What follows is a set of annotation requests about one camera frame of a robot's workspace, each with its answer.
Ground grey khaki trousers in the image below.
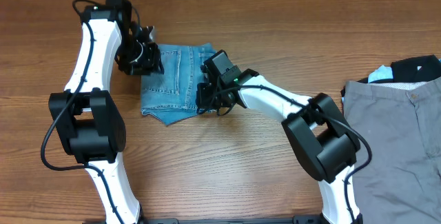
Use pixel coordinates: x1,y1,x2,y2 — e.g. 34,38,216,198
343,79,440,223

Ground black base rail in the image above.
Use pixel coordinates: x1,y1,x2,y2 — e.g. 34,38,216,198
143,215,322,224

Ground light blue garment in pile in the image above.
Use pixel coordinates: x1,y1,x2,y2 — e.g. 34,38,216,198
367,65,393,83

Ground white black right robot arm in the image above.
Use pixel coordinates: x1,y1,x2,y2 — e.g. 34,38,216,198
196,50,363,223

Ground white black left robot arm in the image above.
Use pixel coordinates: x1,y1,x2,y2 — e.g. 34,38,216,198
41,0,164,223

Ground light blue denim jeans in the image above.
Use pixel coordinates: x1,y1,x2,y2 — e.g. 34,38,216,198
141,43,216,125

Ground black garment in pile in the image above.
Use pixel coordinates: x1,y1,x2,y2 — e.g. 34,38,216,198
358,54,440,84

